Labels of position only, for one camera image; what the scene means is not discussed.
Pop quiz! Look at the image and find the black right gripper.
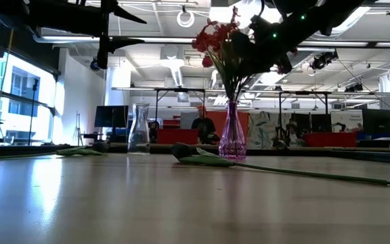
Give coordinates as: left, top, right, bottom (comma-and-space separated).
231, 14, 295, 79

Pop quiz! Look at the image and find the black monitor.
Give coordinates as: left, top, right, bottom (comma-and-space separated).
362, 108, 390, 135
94, 105, 129, 129

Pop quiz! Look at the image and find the floral patterned board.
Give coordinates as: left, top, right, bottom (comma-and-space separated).
248, 111, 290, 150

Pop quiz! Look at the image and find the tripod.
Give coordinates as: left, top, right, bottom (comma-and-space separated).
74, 113, 85, 146

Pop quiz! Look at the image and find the black metal frame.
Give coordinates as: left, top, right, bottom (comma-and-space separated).
112, 86, 333, 136

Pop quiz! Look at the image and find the clear glass vase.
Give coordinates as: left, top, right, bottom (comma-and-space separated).
127, 102, 151, 154

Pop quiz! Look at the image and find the orange partition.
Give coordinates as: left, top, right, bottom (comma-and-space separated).
208, 110, 250, 143

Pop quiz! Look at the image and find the black light stand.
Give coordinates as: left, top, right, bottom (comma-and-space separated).
28, 78, 39, 146

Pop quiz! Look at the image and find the white cable coil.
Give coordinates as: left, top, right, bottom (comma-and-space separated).
176, 9, 196, 28

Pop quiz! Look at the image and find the person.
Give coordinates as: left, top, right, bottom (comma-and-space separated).
284, 120, 303, 147
190, 104, 218, 145

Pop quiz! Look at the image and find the large red bin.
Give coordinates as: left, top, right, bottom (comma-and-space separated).
156, 127, 199, 146
303, 131, 357, 148

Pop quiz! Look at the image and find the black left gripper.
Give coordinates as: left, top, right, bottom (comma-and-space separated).
95, 0, 148, 70

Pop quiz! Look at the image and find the overhead light bar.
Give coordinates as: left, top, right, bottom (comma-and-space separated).
33, 35, 390, 48

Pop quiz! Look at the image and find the dark tulip with long stem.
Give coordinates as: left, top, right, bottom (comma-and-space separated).
171, 142, 390, 188
0, 141, 110, 162

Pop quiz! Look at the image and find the white sign board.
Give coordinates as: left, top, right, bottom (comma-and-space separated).
330, 110, 364, 133

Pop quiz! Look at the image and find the purple glass vase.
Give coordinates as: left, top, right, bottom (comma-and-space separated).
218, 100, 247, 160

